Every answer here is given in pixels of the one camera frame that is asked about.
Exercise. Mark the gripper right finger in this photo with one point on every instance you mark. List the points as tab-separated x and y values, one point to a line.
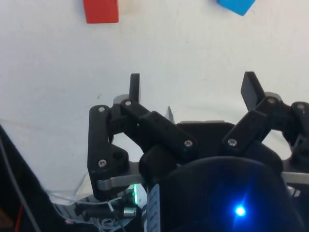
251	125

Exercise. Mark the red cube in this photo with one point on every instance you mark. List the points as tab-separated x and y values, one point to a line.
101	10

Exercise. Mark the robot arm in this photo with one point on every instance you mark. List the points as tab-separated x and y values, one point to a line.
136	194

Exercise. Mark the blue cube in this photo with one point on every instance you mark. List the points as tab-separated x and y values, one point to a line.
237	6

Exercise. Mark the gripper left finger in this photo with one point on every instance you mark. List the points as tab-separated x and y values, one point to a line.
99	135

